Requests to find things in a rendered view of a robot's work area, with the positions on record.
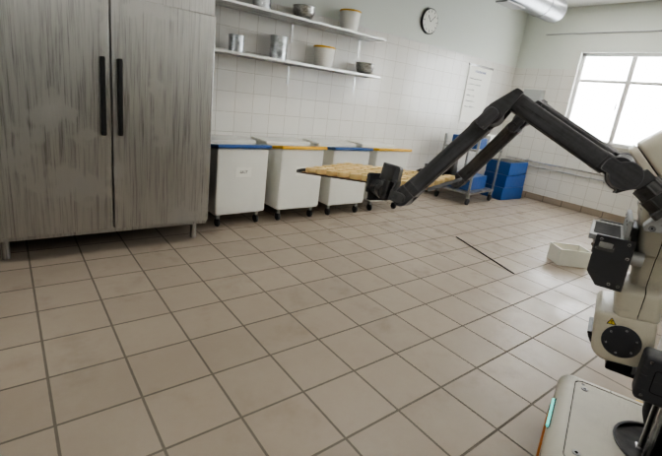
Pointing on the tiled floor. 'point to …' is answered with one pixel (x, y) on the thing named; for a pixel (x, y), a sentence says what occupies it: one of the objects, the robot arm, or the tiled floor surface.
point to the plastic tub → (568, 254)
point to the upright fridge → (104, 96)
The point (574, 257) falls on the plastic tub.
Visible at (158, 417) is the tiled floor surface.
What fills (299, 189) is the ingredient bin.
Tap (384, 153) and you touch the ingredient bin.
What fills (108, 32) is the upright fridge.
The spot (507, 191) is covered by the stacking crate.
